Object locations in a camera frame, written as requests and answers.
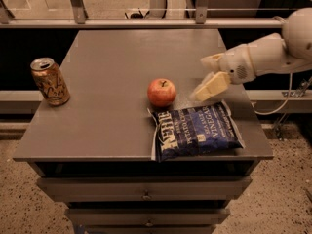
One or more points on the black office chair base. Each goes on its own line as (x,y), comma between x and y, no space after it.
(137,15)

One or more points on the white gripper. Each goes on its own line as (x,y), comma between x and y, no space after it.
(234,63)

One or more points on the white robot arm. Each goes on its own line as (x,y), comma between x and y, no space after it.
(285,53)

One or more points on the upper grey drawer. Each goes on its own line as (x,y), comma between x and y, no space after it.
(144,188)

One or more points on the red apple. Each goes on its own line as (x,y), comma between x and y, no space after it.
(161,92)

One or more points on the lower grey drawer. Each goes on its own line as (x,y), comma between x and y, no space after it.
(147,217)

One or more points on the grey metal railing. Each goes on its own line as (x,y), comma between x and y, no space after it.
(106,14)

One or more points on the grey drawer cabinet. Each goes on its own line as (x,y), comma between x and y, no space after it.
(106,131)

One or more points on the blue Kettle chip bag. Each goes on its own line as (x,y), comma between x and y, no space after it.
(194,131)

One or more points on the grey drawer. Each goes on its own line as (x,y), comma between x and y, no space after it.
(144,188)
(147,217)

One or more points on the orange LaCroix soda can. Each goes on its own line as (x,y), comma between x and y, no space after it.
(50,82)

